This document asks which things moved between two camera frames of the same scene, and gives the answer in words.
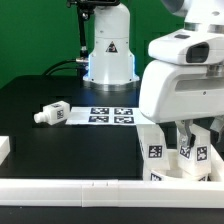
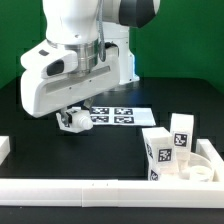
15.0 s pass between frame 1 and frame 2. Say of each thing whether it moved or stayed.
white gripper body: moved
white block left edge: stayed
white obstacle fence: stayed
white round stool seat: moved
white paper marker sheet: stayed
